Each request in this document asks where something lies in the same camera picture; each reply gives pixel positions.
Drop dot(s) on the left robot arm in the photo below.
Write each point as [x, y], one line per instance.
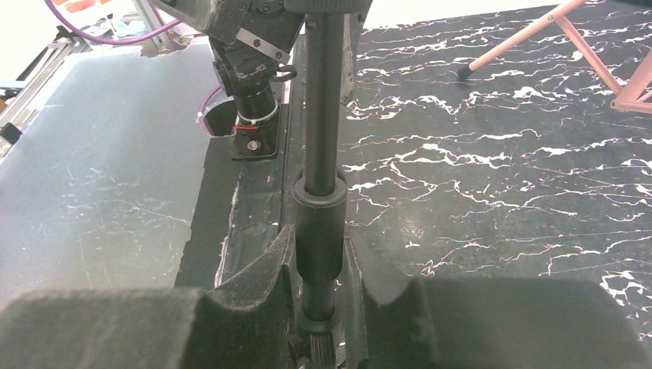
[246, 75]

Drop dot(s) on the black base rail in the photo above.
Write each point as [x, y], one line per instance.
[240, 204]

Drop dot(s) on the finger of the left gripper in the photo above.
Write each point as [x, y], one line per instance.
[353, 24]

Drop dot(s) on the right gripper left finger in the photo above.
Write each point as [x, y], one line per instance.
[244, 323]

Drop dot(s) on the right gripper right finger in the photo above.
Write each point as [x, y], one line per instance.
[393, 320]

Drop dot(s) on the black tripod mic stand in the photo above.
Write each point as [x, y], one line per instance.
[320, 193]

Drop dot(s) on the pink music stand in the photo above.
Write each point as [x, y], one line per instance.
[606, 42]

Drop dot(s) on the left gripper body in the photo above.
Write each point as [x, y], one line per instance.
[264, 26]

